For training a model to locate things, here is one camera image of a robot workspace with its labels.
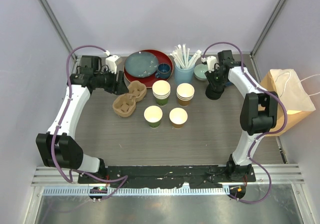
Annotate mint green ceramic bowl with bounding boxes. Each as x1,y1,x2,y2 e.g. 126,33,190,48
193,64,208,81

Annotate grey-blue ceramic plate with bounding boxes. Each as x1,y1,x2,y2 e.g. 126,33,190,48
124,51,159,78

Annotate stack of black lids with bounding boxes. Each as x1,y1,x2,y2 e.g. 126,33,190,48
205,84,225,100

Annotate cardboard cup carrier tray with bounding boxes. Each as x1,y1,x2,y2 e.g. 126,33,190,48
112,81,147,118

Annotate light blue straw holder cup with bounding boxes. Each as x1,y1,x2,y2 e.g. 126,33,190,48
173,59,195,85

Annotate green paper cup stack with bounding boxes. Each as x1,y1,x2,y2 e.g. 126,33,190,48
152,80,171,106

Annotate single brown paper cup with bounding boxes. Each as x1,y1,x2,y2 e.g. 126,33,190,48
169,108,188,129

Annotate aluminium front rail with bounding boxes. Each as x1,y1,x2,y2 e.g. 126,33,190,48
31,164,304,200

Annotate dark blue ceramic mug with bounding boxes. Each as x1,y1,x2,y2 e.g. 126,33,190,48
155,63,172,79

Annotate single green paper cup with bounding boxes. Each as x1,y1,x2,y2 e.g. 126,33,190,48
143,105,163,128

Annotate brown paper takeout bag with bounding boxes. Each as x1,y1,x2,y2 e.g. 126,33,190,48
260,69,316,137

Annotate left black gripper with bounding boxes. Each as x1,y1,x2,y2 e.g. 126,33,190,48
93,67,129,95

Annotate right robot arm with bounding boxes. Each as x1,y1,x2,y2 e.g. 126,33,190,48
205,62,278,182

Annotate brown paper cup stack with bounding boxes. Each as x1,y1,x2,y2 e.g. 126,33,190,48
176,83,195,107

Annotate red round tray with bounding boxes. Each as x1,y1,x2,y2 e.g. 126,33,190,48
124,49,174,88

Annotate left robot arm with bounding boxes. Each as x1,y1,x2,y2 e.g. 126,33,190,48
35,71,129,184

